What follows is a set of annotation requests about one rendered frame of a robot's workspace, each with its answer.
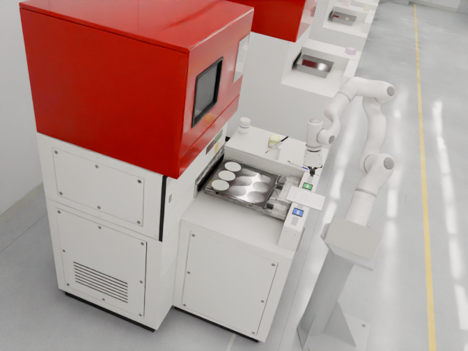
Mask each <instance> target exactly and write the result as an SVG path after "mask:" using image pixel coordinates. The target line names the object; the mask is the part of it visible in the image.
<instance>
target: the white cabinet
mask: <svg viewBox="0 0 468 351"><path fill-rule="evenodd" d="M305 222H306V219H305ZM305 222H304V225H305ZM304 225H303V228H302V231H303V233H302V232H301V234H300V237H301V239H300V237H299V239H300V241H299V240H298V243H299V245H300V242H301V240H302V236H303V234H304V230H305V227H304ZM303 229H304V230H303ZM298 243H297V246H298V247H297V246H296V249H295V252H296V250H298V249H299V245H298ZM295 252H294V255H295ZM294 255H293V257H292V260H291V259H289V258H286V257H283V256H280V255H277V254H275V253H272V252H269V251H266V250H264V249H261V248H258V247H255V246H253V245H250V244H247V243H244V242H241V241H239V240H236V239H233V238H231V237H228V236H225V235H222V234H220V233H216V232H214V231H211V230H208V229H206V228H203V227H200V226H197V225H195V224H191V223H189V222H187V221H183V220H180V234H179V242H178V255H177V263H176V271H175V284H174V291H173V306H175V309H176V310H178V311H181V312H183V313H186V314H188V315H191V316H193V317H195V318H198V319H200V320H203V321H205V322H208V323H210V324H212V325H215V326H218V327H220V328H222V329H225V330H227V331H230V332H233V333H234V334H237V335H239V336H242V337H245V338H247V339H249V340H251V341H254V342H257V343H258V341H262V342H265V340H266V338H267V335H268V333H269V330H270V327H271V324H272V321H273V318H274V314H275V312H276V308H277V306H278V303H279V300H280V297H281V293H282V291H283V287H284V285H285V282H286V279H287V276H288V273H289V270H290V266H291V264H292V261H293V258H294Z"/></svg>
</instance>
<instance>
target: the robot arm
mask: <svg viewBox="0 0 468 351"><path fill-rule="evenodd" d="M395 94H396V90H395V88H394V87H393V86H392V85H391V84H390V83H387V82H385V81H378V80H369V79H363V78H361V77H351V78H349V79H348V80H347V81H346V82H345V83H344V85H342V87H341V88H340V89H339V91H338V92H337V93H336V94H335V96H334V97H333V98H332V99H331V101H330V102H329V103H328V105H327V106H326V107H325V109H324V111H323V114H324V115H325V117H326V118H328V119H329V120H330V121H331V122H332V125H331V127H330V128H329V129H328V130H325V129H324V127H323V121H322V120H320V119H317V118H312V119H310V120H308V121H307V133H306V144H305V146H306V149H305V151H304V162H303V165H304V166H307V167H308V168H309V170H310V172H309V174H311V176H312V177H313V176H314V175H315V170H316V169H318V168H322V144H324V145H326V146H328V145H330V144H332V143H333V142H334V140H335V139H336V137H337V136H338V135H339V133H340V131H341V122H340V119H339V116H340V115H341V113H342V112H343V111H344V109H345V108H346V107H347V106H348V105H349V103H350V102H351V101H352V100H353V98H354V97H355V96H356V95H357V96H363V98H362V107H363V108H364V111H365V112H366V115H367V118H368V134H367V138H366V143H365V146H364V149H363V151H362V153H361V157H360V160H359V170H360V171H361V172H362V173H363V174H364V175H365V176H364V177H363V178H362V179H361V180H360V181H359V182H358V184H357V186H356V188H355V191H354V194H353V197H352V200H351V202H350V206H349V208H348V211H347V214H346V216H345V219H347V220H349V221H352V222H354V223H357V224H360V225H362V226H365V227H368V228H370V227H371V224H369V223H368V220H369V218H370V215H371V212H372V210H373V206H374V204H375V200H376V198H377V195H378V192H379V190H380V188H381V187H382V186H383V185H384V183H385V182H386V181H387V180H388V179H389V178H390V177H391V175H392V173H393V171H394V169H395V160H394V158H393V157H392V156H390V155H389V154H386V153H380V150H381V147H382V145H383V143H384V140H385V137H386V133H387V119H386V117H385V116H384V114H383V113H382V112H381V109H380V107H381V104H384V103H386V102H389V101H391V100H392V99H393V98H394V97H395ZM312 167H314V168H312Z"/></svg>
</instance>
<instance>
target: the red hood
mask: <svg viewBox="0 0 468 351"><path fill-rule="evenodd" d="M19 7H20V8H19V13H20V18H21V23H22V33H23V38H24V47H25V52H26V62H27V67H28V72H29V81H30V87H31V96H32V101H33V110H34V116H35V121H36V130H37V132H39V133H42V134H46V135H47V136H50V137H54V138H56V139H60V140H62V141H66V142H68V143H72V144H74V145H76V146H80V147H82V148H86V149H89V150H92V151H95V152H97V153H101V154H103V155H106V156H109V157H112V158H115V159H119V160H121V161H124V162H127V163H129V164H133V165H135V166H139V167H141V168H144V169H148V170H150V171H154V172H156V173H159V174H162V175H164V176H168V177H170V178H173V179H176V180H177V179H178V178H179V177H180V176H181V175H182V174H183V173H184V172H185V170H186V169H187V168H188V167H189V165H190V164H191V163H192V162H193V161H194V160H195V159H196V158H197V157H198V155H199V154H200V153H201V152H202V150H203V149H204V148H205V147H206V146H207V145H208V144H209V143H210V142H211V140H212V139H213V138H214V137H215V135H216V134H217V133H218V132H219V131H220V129H221V128H222V127H223V126H224V125H225V124H226V123H227V122H228V120H229V119H230V118H231V117H232V115H233V114H234V113H235V112H236V111H237V108H238V103H239V99H240V91H241V86H242V78H243V74H244V66H245V61H246V57H247V49H248V44H249V36H250V32H251V24H252V19H253V15H254V7H251V6H246V5H242V4H238V3H233V2H230V1H225V0H28V1H23V2H19Z"/></svg>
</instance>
